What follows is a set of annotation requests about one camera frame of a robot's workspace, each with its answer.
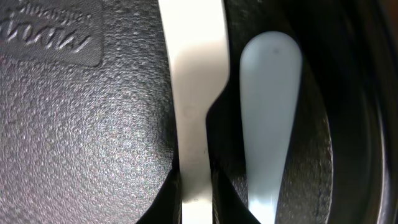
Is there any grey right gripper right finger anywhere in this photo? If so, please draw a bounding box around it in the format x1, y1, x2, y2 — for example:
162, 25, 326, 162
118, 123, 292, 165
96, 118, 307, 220
212, 170, 259, 224

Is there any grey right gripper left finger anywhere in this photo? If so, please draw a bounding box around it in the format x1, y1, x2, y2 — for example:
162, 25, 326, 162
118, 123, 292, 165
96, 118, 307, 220
137, 169, 182, 224

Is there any round black tray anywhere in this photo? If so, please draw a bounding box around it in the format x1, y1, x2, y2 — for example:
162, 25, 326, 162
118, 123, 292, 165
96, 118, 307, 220
1, 0, 397, 223

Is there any white plastic spoon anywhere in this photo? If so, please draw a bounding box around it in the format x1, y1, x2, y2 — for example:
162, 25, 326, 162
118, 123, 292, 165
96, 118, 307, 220
239, 31, 302, 223

